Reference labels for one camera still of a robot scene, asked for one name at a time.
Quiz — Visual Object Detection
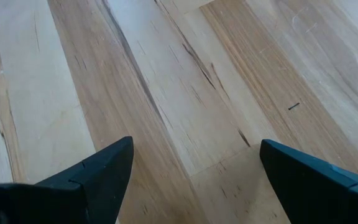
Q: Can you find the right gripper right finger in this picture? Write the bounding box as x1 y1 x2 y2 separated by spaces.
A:
259 139 358 224

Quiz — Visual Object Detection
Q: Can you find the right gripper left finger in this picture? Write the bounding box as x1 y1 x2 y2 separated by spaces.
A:
0 136 135 224

